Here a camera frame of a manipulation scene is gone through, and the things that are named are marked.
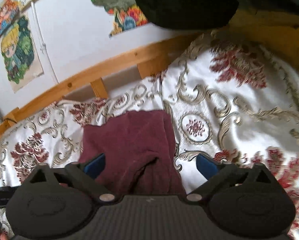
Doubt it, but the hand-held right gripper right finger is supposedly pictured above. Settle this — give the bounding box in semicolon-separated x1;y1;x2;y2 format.
186;153;281;203

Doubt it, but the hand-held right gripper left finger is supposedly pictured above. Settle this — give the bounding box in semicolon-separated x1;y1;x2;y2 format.
23;152;117;203

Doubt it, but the maroon long-sleeve shirt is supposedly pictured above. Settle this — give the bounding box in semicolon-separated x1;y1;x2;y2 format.
78;109;188;197

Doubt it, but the floral white bedspread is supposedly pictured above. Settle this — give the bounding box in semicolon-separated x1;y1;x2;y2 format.
0;28;299;240

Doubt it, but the black padded coat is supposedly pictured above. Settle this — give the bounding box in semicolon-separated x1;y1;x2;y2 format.
133;0;299;31

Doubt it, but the wooden bed frame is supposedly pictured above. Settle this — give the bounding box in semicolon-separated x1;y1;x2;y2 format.
0;7;299;153

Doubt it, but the white wall pipe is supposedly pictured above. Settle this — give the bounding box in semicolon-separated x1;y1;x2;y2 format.
30;1;59;85

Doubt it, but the blond figure wall poster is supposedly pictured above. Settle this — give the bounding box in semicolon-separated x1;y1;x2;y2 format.
0;12;45;93

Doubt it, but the landscape cartoon wall poster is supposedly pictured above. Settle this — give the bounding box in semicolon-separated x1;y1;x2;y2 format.
84;0;150;38

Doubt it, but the red-haired figure wall poster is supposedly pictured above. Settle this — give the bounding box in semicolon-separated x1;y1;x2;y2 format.
0;0;22;47

